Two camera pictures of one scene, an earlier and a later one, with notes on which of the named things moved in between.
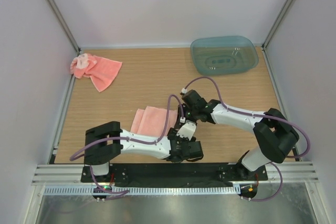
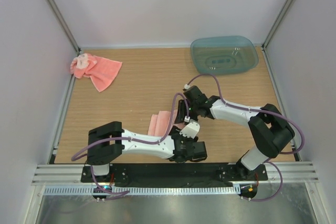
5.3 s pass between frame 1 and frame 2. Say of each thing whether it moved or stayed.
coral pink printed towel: stayed
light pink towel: moved
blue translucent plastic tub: stayed
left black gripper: stayed
